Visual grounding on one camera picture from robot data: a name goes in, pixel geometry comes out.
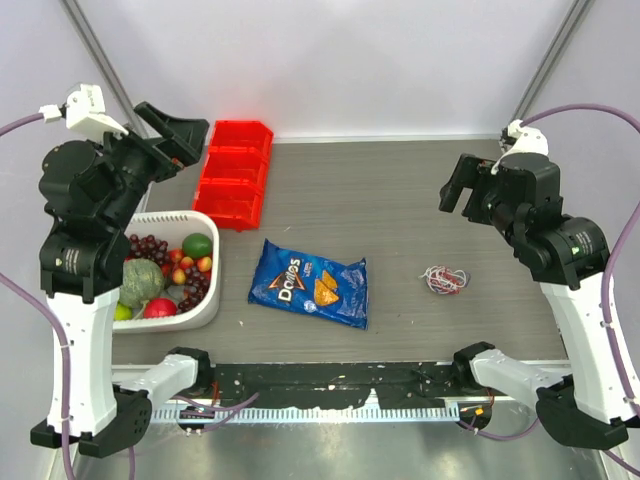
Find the green melon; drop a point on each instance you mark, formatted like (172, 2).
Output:
(143, 280)

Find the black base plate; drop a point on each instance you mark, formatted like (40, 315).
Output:
(397, 385)

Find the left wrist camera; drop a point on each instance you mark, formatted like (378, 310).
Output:
(87, 110)

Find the red-yellow peaches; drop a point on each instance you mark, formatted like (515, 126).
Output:
(180, 262)

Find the purple grape bunch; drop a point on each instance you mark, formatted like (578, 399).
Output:
(149, 247)

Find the green avocado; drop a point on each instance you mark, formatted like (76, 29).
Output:
(197, 245)

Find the dark grape bunch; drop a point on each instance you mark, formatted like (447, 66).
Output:
(196, 287)

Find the red plastic bin rack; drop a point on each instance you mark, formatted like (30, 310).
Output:
(232, 183)

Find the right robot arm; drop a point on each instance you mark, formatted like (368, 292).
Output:
(520, 197)

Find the blue Doritos chip bag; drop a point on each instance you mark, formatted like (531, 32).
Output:
(302, 283)

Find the yellow-green pear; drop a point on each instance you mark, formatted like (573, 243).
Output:
(123, 313)

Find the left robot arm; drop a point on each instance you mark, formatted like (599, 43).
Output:
(92, 187)

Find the red apple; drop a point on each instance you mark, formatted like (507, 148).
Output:
(159, 308)

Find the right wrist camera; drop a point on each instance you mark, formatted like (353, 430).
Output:
(517, 138)

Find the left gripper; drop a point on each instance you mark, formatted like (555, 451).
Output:
(182, 147)

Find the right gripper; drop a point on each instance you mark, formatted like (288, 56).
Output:
(464, 176)

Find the slotted cable duct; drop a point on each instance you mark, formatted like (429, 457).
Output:
(369, 413)

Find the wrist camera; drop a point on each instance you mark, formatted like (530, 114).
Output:
(517, 138)
(87, 110)

